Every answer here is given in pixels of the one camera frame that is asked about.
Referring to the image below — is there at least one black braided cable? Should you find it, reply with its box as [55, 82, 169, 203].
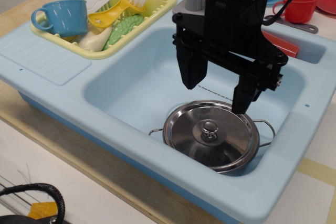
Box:
[0, 183, 66, 224]

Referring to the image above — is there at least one yellow tape piece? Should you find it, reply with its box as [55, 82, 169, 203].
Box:
[27, 202, 58, 220]

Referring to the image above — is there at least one shiny steel pot lid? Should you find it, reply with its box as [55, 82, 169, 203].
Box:
[167, 105, 255, 168]

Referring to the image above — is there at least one grey plastic utensil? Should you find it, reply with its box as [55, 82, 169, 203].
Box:
[272, 17, 319, 35]

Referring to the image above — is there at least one blue plastic cup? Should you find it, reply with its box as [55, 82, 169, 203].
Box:
[31, 0, 88, 37]

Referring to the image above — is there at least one cream plastic food piece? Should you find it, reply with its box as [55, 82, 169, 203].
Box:
[77, 24, 112, 52]

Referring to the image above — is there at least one red plastic block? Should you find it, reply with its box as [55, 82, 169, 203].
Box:
[262, 31, 300, 58]

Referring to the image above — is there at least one yellow dish brush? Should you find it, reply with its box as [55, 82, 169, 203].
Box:
[88, 0, 147, 28]

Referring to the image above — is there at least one light blue toy sink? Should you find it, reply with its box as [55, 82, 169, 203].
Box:
[1, 13, 335, 223]

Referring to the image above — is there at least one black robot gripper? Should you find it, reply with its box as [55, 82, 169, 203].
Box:
[172, 0, 288, 114]

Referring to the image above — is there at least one green plastic vegetable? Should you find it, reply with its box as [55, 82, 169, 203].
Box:
[103, 14, 144, 50]

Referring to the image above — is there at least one yellow plastic dish rack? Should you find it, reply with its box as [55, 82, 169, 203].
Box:
[30, 0, 177, 60]

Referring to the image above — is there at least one steel pot with wire handles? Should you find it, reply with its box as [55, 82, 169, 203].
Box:
[148, 100, 276, 174]

